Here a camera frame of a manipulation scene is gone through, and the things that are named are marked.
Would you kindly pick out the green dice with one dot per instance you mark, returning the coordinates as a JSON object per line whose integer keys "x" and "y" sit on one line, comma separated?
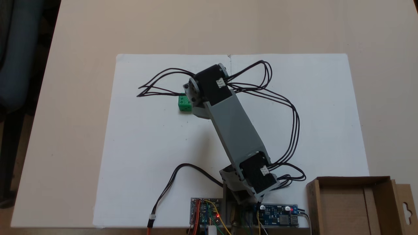
{"x": 184, "y": 103}

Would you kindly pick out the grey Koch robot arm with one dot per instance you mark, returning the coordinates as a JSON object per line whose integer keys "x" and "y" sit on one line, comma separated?
{"x": 235, "y": 127}

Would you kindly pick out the motor driver circuit board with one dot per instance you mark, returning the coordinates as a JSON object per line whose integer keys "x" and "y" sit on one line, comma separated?
{"x": 202, "y": 212}

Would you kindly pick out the small white cylinder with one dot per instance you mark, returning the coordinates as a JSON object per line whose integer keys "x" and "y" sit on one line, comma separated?
{"x": 213, "y": 231}

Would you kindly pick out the white paper sheet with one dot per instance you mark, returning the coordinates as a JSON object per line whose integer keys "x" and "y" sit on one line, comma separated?
{"x": 326, "y": 130}

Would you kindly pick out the blue power circuit board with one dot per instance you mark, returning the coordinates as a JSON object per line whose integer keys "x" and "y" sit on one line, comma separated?
{"x": 277, "y": 217}

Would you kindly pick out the brown cardboard box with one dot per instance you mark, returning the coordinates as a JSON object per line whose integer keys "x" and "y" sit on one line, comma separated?
{"x": 346, "y": 209}

